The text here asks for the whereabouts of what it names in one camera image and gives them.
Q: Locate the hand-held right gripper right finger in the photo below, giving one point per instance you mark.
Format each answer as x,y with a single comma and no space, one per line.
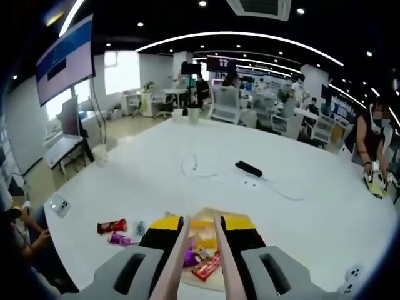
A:
247,240

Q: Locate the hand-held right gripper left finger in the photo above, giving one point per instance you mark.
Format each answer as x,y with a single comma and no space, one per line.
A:
153,240

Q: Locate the clear food packet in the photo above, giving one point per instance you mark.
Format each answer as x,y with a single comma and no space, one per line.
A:
140,227

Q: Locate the pink food tongs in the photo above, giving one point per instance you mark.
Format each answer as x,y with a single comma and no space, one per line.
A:
170,265

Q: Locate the purple food packet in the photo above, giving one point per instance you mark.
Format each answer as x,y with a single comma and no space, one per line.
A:
122,239
190,257

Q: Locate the dark red food packet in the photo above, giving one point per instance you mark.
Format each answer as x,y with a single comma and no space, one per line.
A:
112,226

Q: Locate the bright red food packet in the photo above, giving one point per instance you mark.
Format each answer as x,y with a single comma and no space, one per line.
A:
207,267

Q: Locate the beige hexagonal food container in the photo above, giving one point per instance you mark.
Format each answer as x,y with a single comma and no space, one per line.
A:
206,214

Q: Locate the white smartphone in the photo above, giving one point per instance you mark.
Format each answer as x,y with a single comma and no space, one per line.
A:
60,206

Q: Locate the black oblong device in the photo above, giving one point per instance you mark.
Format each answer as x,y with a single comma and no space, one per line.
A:
248,168

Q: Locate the grey standing desk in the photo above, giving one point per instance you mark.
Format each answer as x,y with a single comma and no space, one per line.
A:
65,148

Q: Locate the white patterned paper cup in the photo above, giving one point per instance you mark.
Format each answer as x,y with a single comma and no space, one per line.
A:
100,156

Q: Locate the purple-screen desk monitor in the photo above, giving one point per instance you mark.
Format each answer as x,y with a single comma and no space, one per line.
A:
71,117

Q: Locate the white game controller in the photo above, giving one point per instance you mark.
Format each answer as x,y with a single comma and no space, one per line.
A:
353,279

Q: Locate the small white cup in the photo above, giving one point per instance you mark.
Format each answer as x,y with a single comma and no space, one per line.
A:
177,115

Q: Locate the white cabinet green panel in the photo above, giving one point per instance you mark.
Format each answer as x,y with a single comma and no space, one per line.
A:
147,104

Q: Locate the white mesh office chair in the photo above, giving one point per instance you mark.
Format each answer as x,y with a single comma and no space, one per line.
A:
226,104

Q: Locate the yellow cloth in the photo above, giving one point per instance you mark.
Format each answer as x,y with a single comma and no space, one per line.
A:
376,189

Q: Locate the potted plant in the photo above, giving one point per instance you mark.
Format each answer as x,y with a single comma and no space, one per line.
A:
149,86

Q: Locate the black monitor on stand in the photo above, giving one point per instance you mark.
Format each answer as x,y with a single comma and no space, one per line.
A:
191,67

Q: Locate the dark hanging sign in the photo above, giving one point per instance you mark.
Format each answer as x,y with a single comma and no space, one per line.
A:
222,63

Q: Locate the curved ceiling light strip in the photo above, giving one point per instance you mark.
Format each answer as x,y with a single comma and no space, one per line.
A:
237,33

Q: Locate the ceiling air conditioner vent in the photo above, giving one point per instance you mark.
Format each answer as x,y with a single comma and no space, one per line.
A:
259,9

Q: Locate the large wall monitor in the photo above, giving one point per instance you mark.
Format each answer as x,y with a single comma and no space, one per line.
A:
65,59

